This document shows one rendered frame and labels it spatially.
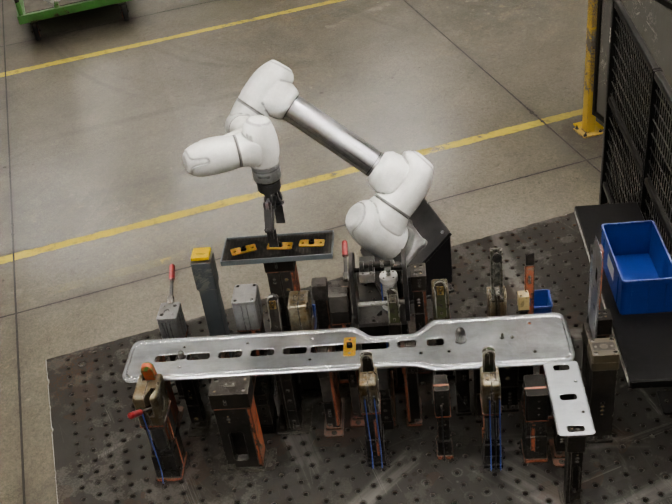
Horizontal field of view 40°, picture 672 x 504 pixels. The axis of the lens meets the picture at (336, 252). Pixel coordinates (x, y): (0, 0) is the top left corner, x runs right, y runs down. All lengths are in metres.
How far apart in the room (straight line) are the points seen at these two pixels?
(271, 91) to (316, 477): 1.35
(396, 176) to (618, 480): 1.27
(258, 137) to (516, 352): 1.00
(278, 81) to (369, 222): 0.60
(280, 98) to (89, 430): 1.32
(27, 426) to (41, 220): 1.78
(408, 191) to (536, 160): 2.44
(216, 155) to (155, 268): 2.42
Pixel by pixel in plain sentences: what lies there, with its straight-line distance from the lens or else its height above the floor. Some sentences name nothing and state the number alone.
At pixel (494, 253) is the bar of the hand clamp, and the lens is 2.88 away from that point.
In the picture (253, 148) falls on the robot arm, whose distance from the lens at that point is 2.83.
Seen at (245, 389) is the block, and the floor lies 1.03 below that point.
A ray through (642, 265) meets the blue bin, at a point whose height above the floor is 1.03.
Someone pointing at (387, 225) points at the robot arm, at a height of 1.02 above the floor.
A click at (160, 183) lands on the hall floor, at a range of 5.96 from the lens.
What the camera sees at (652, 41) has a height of 0.81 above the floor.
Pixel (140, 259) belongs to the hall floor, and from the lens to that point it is 5.29.
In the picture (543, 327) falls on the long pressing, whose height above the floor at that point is 1.00.
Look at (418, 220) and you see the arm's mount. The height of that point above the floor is 0.93.
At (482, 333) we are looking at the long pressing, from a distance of 2.91.
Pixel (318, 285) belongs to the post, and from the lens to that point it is 2.99.
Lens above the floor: 2.90
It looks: 35 degrees down
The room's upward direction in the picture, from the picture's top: 8 degrees counter-clockwise
